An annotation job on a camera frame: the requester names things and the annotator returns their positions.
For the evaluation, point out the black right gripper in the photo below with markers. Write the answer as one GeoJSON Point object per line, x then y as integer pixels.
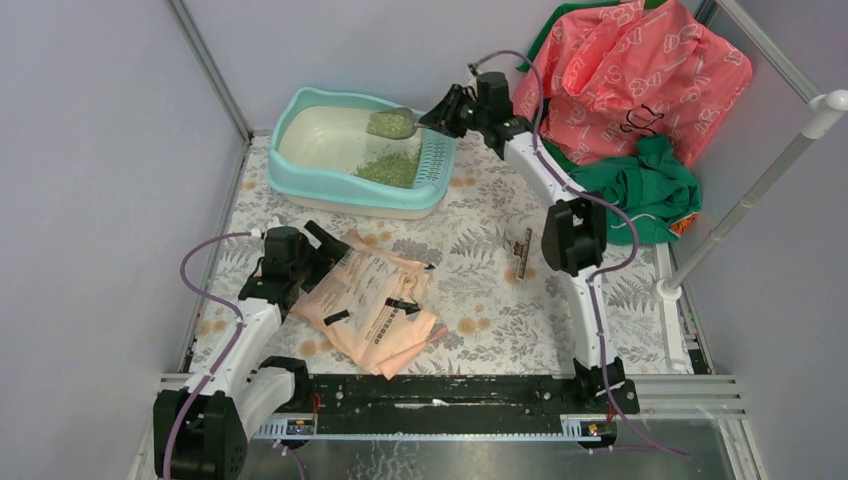
{"type": "Point", "coordinates": [441, 117]}

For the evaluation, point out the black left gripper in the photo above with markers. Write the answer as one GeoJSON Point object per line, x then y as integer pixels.
{"type": "Point", "coordinates": [332, 250]}

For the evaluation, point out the grey litter scoop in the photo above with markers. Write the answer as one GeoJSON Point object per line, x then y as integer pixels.
{"type": "Point", "coordinates": [398, 123]}

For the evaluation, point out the pink cat litter bag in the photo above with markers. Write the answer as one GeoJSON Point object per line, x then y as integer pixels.
{"type": "Point", "coordinates": [370, 307]}

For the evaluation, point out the teal litter box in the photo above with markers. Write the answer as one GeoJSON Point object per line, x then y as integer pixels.
{"type": "Point", "coordinates": [320, 139]}

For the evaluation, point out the brown bag sealing clip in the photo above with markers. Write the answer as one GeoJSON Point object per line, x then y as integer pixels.
{"type": "Point", "coordinates": [520, 250]}

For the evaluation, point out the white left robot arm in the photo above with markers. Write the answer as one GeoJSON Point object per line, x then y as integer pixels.
{"type": "Point", "coordinates": [201, 430]}

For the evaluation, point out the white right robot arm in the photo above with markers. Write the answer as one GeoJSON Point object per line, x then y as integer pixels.
{"type": "Point", "coordinates": [574, 236]}

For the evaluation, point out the green cat litter pile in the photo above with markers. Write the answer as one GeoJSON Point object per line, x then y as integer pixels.
{"type": "Point", "coordinates": [391, 168]}

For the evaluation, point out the dark green garment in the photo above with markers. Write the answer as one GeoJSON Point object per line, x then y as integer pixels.
{"type": "Point", "coordinates": [566, 83]}

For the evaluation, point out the pink patterned jacket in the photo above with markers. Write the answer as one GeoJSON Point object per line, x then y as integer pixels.
{"type": "Point", "coordinates": [679, 79]}

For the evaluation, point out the green sweatshirt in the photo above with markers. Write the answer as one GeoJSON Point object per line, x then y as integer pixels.
{"type": "Point", "coordinates": [653, 188]}

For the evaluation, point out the white pole stand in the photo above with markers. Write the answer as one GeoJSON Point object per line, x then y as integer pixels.
{"type": "Point", "coordinates": [827, 110]}

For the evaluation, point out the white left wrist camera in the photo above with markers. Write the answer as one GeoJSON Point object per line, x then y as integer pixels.
{"type": "Point", "coordinates": [268, 226]}

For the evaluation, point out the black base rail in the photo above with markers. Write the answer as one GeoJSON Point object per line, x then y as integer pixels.
{"type": "Point", "coordinates": [418, 405]}

